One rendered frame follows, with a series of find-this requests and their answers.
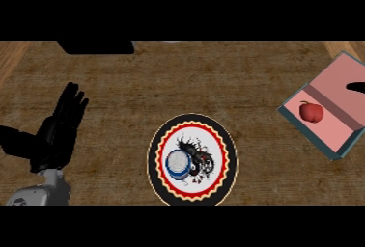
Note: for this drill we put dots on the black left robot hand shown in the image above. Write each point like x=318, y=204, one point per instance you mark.
x=57, y=135

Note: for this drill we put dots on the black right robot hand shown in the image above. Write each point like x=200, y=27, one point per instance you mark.
x=357, y=87

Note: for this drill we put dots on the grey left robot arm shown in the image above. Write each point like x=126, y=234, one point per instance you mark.
x=44, y=193

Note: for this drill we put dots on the red bell pepper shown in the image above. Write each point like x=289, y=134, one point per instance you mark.
x=311, y=112

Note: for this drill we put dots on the pink cardboard box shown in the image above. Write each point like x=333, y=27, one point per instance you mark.
x=333, y=128

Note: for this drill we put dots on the round patterned plate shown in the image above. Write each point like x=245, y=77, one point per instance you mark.
x=190, y=193

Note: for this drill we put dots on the blue rimmed can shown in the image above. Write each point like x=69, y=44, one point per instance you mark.
x=178, y=162

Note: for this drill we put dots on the black appliance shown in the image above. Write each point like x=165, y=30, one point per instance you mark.
x=98, y=47

